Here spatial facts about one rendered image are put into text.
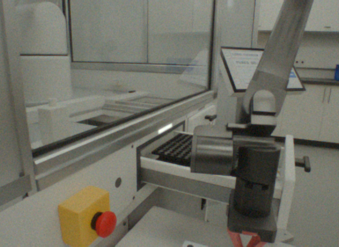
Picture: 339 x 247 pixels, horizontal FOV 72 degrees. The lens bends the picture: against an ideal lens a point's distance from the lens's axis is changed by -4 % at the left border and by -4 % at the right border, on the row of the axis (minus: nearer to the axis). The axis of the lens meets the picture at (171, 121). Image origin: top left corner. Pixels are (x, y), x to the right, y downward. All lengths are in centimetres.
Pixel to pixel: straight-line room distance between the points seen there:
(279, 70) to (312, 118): 326
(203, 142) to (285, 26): 27
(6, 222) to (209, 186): 36
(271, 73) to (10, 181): 40
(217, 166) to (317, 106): 335
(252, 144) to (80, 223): 27
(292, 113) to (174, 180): 316
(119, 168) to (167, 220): 18
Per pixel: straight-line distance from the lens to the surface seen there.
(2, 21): 34
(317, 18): 396
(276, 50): 46
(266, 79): 41
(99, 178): 47
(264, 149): 35
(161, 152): 61
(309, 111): 365
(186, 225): 59
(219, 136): 36
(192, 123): 82
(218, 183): 52
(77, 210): 39
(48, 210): 41
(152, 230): 58
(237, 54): 148
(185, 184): 55
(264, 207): 39
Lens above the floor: 113
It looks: 15 degrees down
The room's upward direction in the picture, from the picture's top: 1 degrees clockwise
